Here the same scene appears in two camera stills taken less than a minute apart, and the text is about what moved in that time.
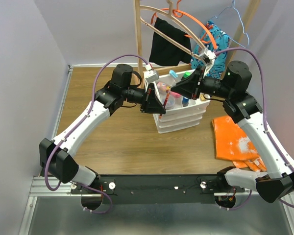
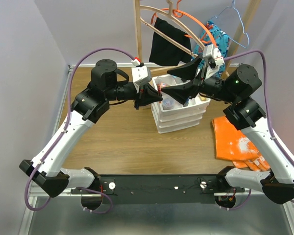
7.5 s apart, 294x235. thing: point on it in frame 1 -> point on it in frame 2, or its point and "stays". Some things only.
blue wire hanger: [233, 3] stays
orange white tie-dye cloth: [232, 143] stays
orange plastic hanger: [182, 11] stays
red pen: [168, 88] -> [159, 88]
